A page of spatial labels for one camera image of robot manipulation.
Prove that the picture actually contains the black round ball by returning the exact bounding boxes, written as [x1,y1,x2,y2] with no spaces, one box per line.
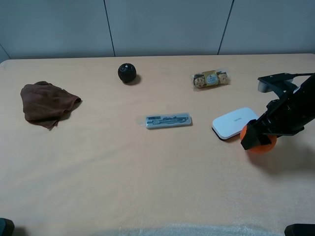
[118,63,137,83]

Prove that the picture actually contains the black object bottom left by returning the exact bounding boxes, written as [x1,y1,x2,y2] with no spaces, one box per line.
[0,218,15,236]

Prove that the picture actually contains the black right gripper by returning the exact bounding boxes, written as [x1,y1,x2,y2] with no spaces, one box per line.
[241,73,315,150]

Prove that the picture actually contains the brown crumpled cloth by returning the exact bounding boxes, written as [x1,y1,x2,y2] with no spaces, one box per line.
[20,81,82,130]

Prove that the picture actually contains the black object bottom right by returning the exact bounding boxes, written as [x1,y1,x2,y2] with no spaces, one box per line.
[284,224,315,236]

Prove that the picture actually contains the orange round fruit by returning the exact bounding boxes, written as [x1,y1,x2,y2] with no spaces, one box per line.
[240,125,277,154]

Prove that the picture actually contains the black object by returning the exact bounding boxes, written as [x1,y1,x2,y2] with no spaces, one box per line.
[284,224,315,236]
[0,218,15,236]

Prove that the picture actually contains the chocolate balls clear pack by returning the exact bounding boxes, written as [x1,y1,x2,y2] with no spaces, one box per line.
[190,70,230,90]

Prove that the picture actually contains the grey clear tool case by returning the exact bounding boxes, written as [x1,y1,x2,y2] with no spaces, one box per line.
[145,113,192,130]

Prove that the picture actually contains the white flat eraser box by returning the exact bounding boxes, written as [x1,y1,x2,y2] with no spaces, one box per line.
[212,107,258,140]

